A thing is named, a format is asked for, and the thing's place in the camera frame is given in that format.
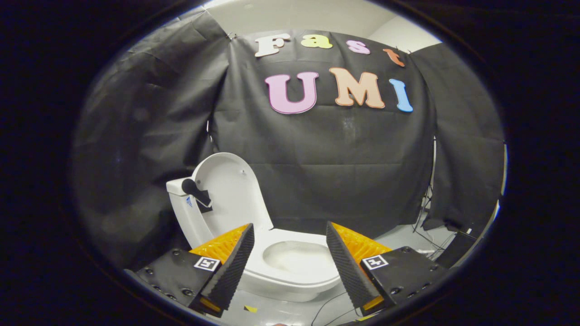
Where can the white toilet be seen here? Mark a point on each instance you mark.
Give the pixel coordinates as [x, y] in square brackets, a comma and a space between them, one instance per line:
[290, 280]

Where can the black backdrop cloth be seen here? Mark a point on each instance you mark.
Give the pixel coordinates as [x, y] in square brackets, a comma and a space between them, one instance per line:
[340, 163]

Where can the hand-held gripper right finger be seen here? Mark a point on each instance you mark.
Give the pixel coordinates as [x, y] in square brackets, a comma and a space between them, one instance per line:
[346, 271]

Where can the yellow tape scrap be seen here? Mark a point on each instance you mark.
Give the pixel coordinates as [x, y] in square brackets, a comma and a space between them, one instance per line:
[250, 309]

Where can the backdrop support stand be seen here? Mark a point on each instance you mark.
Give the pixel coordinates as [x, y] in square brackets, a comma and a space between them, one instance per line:
[430, 190]

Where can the white toilet lid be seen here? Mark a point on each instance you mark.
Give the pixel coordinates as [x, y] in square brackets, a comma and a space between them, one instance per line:
[231, 194]

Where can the black box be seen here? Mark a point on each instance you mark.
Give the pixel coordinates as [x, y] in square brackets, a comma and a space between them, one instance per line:
[455, 249]

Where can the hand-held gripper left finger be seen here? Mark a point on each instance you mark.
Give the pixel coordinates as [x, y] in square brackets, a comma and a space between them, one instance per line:
[231, 271]

